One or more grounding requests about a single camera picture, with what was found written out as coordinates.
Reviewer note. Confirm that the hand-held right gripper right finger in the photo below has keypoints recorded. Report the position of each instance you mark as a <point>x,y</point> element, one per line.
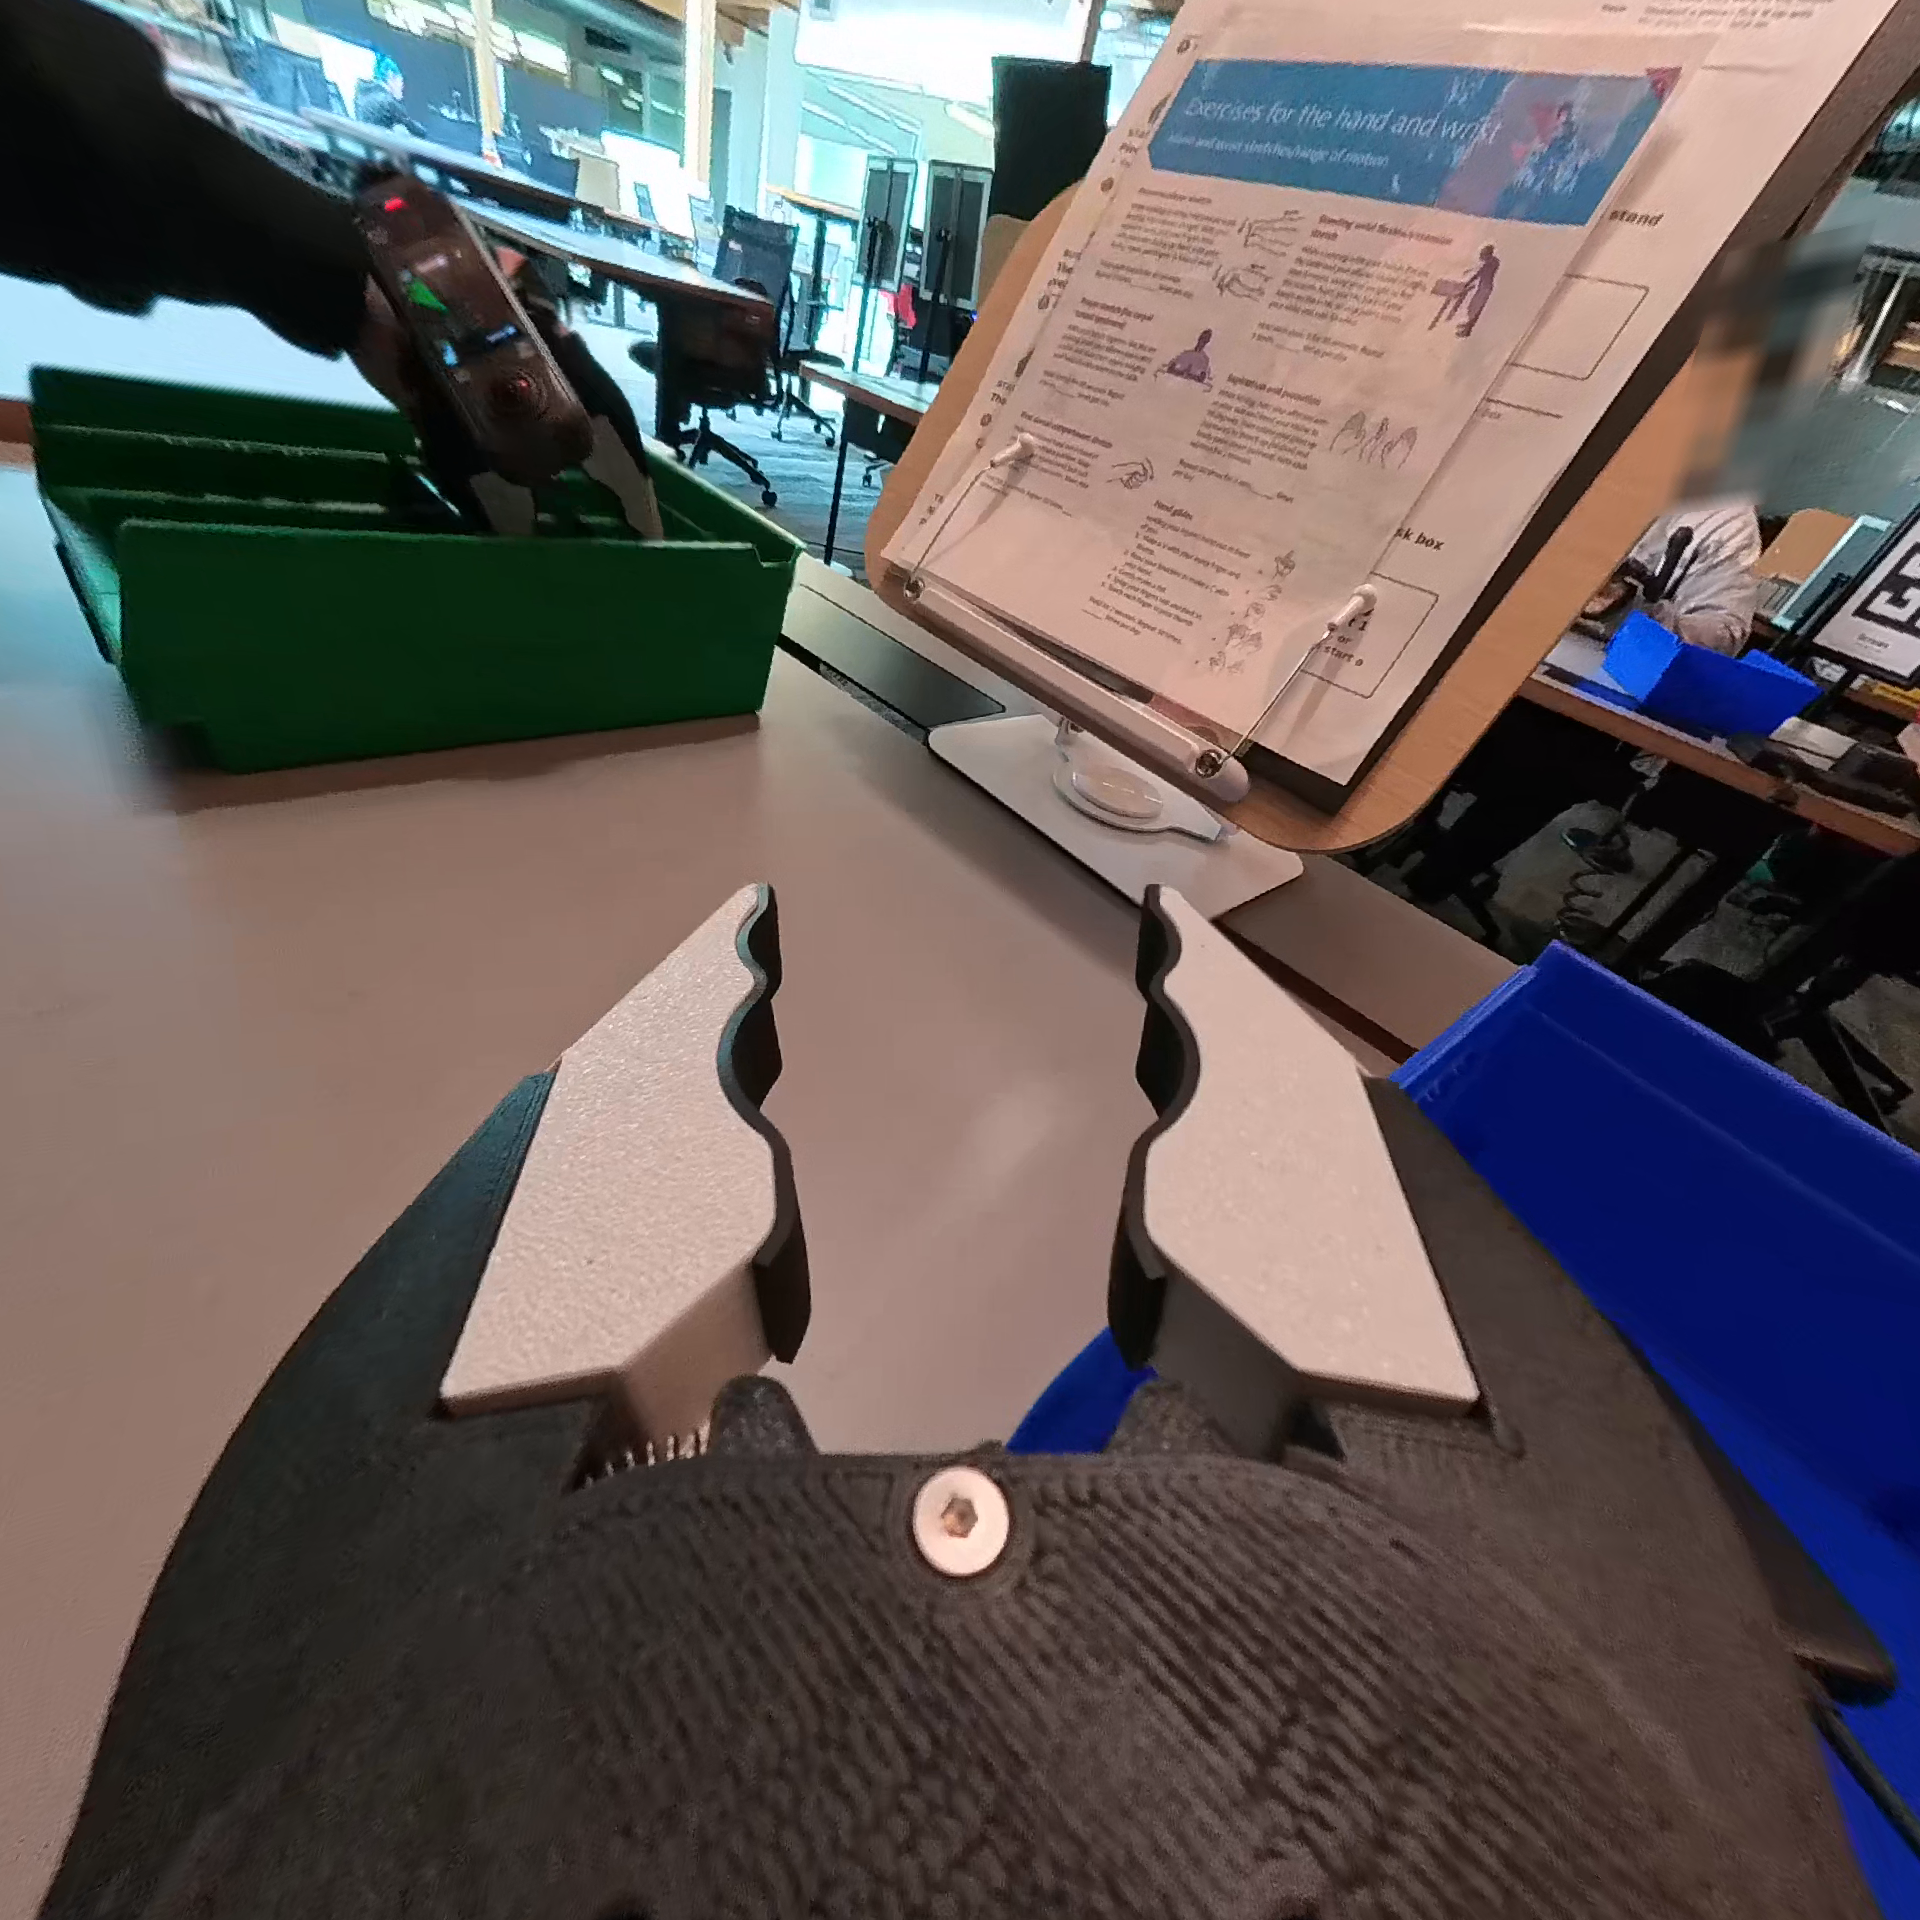
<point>1289,1201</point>

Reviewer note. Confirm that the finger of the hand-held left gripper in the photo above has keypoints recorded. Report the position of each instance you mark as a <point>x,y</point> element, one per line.
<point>626,473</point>
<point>503,507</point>

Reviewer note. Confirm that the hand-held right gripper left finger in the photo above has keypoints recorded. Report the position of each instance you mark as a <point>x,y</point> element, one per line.
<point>630,1201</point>

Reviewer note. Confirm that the green plastic bin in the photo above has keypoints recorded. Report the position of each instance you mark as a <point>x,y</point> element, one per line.
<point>422,645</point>

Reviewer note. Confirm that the person's left forearm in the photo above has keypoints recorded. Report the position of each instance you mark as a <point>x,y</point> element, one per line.
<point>135,165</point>

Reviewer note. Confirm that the black office chair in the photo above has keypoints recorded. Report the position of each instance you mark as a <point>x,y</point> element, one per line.
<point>735,359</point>

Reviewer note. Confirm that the long dark office desk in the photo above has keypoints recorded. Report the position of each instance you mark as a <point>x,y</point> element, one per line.
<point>630,263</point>

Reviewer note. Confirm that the large blue plastic bin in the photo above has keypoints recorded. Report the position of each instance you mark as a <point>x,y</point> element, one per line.
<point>1650,1171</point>

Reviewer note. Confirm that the black cabinet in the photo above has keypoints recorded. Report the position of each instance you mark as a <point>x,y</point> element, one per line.
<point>1050,135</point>

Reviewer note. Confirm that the wooden work desk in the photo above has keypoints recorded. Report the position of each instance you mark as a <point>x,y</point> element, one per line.
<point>1694,751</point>

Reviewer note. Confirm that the white cardboard box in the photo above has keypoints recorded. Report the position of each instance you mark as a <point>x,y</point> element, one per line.
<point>1545,629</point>

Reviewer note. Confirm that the printed exercise sheet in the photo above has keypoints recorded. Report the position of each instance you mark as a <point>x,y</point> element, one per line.
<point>1261,390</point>

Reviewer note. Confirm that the small blue plastic bin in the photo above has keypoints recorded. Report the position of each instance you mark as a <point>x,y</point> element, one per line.
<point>1710,681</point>

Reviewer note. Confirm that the black and white tag sign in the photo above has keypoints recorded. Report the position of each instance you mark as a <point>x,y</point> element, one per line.
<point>1874,599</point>

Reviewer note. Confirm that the white instruction sheet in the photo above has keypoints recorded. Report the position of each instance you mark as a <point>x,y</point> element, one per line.
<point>1589,329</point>

